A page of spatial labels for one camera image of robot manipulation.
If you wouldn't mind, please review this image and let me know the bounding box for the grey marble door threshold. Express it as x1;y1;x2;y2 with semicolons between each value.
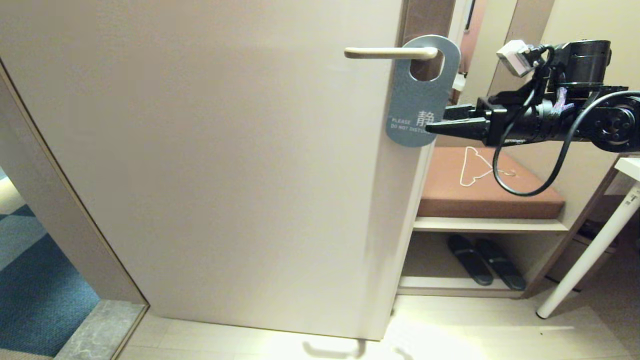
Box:
54;300;149;360

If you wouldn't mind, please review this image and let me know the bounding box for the white wire clothes hanger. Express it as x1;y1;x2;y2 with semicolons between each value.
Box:
459;146;517;187

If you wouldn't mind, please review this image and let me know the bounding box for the beige room door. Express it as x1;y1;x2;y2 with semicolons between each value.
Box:
0;0;453;341

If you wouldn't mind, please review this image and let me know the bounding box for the smooth black cable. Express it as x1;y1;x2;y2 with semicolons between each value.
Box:
492;45;640;197

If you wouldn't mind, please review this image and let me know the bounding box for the braided purple right cable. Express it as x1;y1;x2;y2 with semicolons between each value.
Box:
552;87;576;113

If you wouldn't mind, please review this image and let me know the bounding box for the white table leg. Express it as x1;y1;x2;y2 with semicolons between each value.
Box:
536;182;640;320

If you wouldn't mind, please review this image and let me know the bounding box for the brown leather bench cushion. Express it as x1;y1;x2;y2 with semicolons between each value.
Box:
417;146;566;219

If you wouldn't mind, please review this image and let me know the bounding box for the white table top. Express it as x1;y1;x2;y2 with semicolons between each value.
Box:
614;156;640;182

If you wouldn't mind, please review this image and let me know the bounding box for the blue patterned hallway carpet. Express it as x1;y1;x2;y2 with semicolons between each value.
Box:
0;167;101;358

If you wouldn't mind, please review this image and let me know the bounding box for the beige door lever handle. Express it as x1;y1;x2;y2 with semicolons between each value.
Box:
344;46;439;61

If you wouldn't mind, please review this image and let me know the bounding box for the beige wooden bench shelf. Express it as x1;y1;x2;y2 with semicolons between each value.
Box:
398;145;621;300

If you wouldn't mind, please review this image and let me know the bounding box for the black slipper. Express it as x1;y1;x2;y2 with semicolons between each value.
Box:
446;234;494;286
474;238;527;291

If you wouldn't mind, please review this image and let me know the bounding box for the grey do-not-disturb door sign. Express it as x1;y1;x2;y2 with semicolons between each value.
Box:
385;34;461;148

